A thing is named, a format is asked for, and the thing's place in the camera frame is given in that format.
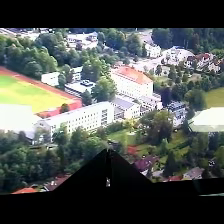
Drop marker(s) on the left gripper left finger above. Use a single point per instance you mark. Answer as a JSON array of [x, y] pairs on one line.
[[90, 180]]

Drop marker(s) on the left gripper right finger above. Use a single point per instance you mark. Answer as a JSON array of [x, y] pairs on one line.
[[125, 180]]

